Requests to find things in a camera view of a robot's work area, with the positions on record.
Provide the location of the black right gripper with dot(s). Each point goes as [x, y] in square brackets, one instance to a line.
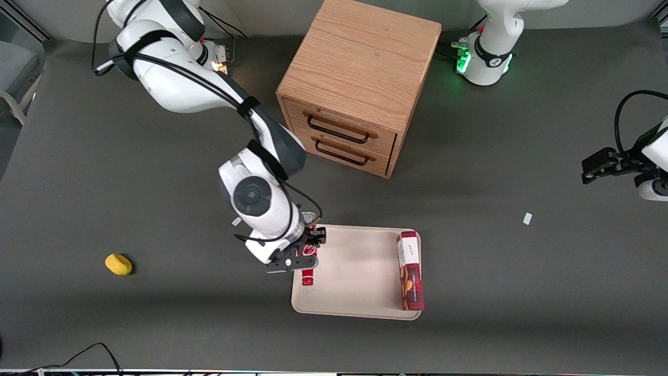
[311, 238]

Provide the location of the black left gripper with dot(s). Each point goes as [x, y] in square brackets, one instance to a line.
[628, 158]

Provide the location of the red coke bottle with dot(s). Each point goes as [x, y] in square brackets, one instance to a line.
[308, 277]

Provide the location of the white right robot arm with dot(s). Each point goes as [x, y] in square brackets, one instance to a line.
[255, 198]

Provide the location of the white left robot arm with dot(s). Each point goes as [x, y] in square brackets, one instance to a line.
[496, 47]

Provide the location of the beige rectangular tray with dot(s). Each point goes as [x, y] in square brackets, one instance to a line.
[355, 277]

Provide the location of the red white biscuit box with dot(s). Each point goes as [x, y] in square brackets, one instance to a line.
[410, 271]

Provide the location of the wooden two-drawer cabinet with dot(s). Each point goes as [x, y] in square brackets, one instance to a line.
[360, 68]

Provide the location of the yellow lemon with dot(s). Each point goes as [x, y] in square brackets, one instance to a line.
[118, 264]

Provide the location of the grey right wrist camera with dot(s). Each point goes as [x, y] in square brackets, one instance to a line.
[309, 215]

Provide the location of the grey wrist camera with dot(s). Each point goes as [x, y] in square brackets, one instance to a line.
[653, 189]
[309, 215]

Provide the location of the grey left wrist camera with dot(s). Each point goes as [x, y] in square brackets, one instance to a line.
[653, 189]

